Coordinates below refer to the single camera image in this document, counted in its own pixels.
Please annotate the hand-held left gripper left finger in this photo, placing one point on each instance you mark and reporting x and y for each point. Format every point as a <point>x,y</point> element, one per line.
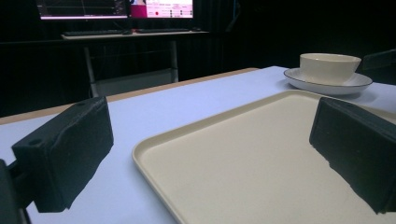
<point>67,152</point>

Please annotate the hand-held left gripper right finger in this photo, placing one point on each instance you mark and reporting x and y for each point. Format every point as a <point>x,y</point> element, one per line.
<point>358,149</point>

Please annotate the white plate with dark rim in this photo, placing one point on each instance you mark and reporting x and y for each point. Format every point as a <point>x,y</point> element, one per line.
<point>330,87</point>

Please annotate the white bowl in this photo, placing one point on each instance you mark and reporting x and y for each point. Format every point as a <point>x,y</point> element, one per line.
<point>327,68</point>

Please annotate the beige plastic tray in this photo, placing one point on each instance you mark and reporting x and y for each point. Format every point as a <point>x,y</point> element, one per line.
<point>249,161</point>

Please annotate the desk with metal legs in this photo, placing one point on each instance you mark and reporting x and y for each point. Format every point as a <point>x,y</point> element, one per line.
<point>130,59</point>

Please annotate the black keyboard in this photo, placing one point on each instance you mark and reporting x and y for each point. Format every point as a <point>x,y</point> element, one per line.
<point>93,32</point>
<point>162,30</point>

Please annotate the computer monitor with dark screen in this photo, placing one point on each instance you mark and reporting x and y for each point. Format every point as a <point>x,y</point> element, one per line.
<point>82,8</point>

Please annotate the computer monitor with pink screen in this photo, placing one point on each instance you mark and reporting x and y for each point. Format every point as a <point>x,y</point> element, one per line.
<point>162,8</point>

